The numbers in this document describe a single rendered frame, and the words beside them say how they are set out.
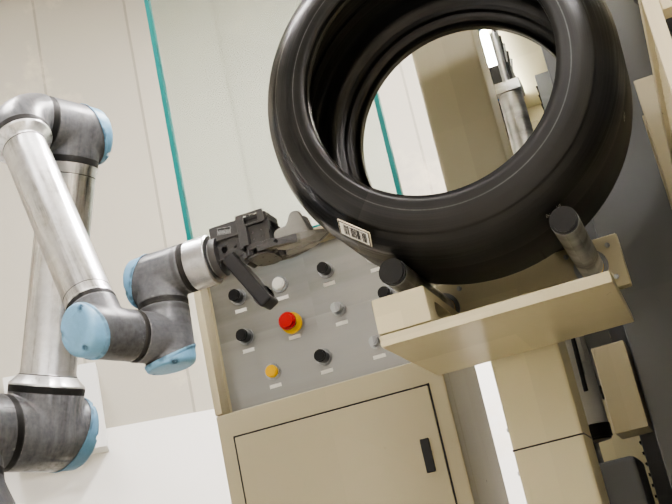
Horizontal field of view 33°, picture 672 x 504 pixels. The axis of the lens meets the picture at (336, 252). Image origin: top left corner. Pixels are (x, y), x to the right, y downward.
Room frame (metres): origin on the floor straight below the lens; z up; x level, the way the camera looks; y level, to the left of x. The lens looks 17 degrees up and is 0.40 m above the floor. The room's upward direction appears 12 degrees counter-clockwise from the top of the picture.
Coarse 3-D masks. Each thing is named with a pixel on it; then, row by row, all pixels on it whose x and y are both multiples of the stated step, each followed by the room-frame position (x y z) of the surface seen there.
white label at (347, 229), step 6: (342, 222) 1.72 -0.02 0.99; (342, 228) 1.74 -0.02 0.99; (348, 228) 1.73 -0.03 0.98; (354, 228) 1.72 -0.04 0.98; (360, 228) 1.71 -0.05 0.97; (342, 234) 1.76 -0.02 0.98; (348, 234) 1.75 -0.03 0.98; (354, 234) 1.74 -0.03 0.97; (360, 234) 1.73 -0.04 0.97; (366, 234) 1.72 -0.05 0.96; (360, 240) 1.75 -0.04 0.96; (366, 240) 1.73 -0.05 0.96
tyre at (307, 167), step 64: (320, 0) 1.71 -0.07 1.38; (384, 0) 1.90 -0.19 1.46; (448, 0) 1.92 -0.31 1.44; (512, 0) 1.89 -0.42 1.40; (576, 0) 1.60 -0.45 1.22; (320, 64) 1.91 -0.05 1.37; (384, 64) 1.97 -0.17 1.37; (576, 64) 1.61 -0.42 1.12; (320, 128) 1.98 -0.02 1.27; (576, 128) 1.62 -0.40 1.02; (320, 192) 1.73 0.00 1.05; (384, 192) 1.69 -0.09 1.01; (448, 192) 1.67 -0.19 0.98; (512, 192) 1.65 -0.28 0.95; (576, 192) 1.69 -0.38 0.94; (384, 256) 1.77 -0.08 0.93; (448, 256) 1.73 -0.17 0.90; (512, 256) 1.79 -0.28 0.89
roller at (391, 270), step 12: (384, 264) 1.75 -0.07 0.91; (396, 264) 1.74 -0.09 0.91; (384, 276) 1.75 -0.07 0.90; (396, 276) 1.74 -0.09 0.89; (408, 276) 1.76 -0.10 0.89; (420, 276) 1.84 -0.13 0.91; (396, 288) 1.77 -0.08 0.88; (408, 288) 1.79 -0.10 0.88; (432, 288) 1.91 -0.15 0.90; (444, 300) 1.98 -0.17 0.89
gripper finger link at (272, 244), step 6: (294, 234) 1.84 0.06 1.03; (264, 240) 1.84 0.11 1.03; (270, 240) 1.84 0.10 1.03; (276, 240) 1.84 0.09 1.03; (282, 240) 1.84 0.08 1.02; (288, 240) 1.84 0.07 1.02; (294, 240) 1.84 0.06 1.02; (258, 246) 1.85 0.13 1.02; (264, 246) 1.84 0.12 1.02; (270, 246) 1.84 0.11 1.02; (276, 246) 1.84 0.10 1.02; (258, 252) 1.85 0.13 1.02
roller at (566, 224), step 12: (552, 216) 1.67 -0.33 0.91; (564, 216) 1.67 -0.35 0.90; (576, 216) 1.66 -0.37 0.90; (552, 228) 1.67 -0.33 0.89; (564, 228) 1.67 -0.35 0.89; (576, 228) 1.67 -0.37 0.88; (564, 240) 1.71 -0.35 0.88; (576, 240) 1.72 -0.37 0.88; (588, 240) 1.78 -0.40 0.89; (576, 252) 1.79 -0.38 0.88; (588, 252) 1.82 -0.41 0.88; (576, 264) 1.89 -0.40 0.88; (588, 264) 1.89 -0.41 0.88; (600, 264) 1.95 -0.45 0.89
